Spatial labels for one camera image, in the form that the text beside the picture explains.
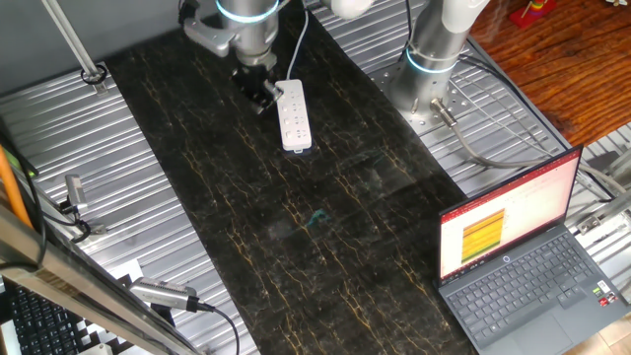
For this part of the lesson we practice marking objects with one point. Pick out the black keyboard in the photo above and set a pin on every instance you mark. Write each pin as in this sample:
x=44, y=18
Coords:
x=42, y=323

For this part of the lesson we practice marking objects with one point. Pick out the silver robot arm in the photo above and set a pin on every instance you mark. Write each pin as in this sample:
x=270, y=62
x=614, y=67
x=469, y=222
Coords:
x=429, y=74

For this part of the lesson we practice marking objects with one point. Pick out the orange pole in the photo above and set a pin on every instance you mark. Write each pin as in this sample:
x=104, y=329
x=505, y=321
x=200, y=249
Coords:
x=12, y=187

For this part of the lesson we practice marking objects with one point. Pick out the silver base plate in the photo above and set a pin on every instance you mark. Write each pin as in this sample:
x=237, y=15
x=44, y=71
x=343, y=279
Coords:
x=458, y=103

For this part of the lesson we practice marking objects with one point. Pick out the metal pole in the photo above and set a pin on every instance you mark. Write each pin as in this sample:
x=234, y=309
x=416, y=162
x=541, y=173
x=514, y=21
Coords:
x=69, y=37

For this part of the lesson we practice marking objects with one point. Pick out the black marble pattern mat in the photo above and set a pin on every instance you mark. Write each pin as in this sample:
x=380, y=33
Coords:
x=320, y=246

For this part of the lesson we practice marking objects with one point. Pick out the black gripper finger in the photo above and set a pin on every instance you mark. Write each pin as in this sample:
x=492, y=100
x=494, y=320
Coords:
x=259, y=105
x=273, y=90

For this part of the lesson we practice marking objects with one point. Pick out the silver depth camera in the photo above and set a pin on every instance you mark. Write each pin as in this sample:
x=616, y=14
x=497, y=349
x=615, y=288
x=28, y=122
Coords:
x=162, y=293

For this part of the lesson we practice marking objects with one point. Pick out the grey open laptop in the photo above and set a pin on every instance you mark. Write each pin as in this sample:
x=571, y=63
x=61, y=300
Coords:
x=517, y=296

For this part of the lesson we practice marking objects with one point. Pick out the aluminium profile bar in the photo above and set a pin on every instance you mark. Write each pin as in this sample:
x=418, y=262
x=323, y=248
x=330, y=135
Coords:
x=604, y=212

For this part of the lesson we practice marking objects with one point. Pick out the white power strip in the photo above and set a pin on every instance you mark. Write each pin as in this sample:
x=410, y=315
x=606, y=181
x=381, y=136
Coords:
x=294, y=118

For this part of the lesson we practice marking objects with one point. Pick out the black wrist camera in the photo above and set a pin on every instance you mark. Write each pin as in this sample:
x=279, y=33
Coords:
x=188, y=11

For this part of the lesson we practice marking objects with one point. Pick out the small metal foot bracket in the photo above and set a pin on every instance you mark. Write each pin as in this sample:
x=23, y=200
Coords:
x=97, y=229

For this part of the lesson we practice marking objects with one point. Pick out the metal frame bar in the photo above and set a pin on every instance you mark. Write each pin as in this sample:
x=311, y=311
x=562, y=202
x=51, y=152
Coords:
x=74, y=291

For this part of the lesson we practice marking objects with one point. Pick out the red stacking toy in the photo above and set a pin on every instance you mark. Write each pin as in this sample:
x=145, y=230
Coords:
x=532, y=12

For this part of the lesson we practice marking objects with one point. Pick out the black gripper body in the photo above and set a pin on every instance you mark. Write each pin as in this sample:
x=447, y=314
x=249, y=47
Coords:
x=251, y=81

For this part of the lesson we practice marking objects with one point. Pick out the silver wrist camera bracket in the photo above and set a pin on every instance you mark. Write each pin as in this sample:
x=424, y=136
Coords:
x=209, y=37

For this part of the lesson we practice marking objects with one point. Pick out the small grey camera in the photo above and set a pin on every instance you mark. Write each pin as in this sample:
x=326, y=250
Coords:
x=76, y=190

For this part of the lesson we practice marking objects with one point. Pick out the black white marker sheet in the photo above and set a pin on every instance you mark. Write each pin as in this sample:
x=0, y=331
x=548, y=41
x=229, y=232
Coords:
x=123, y=271

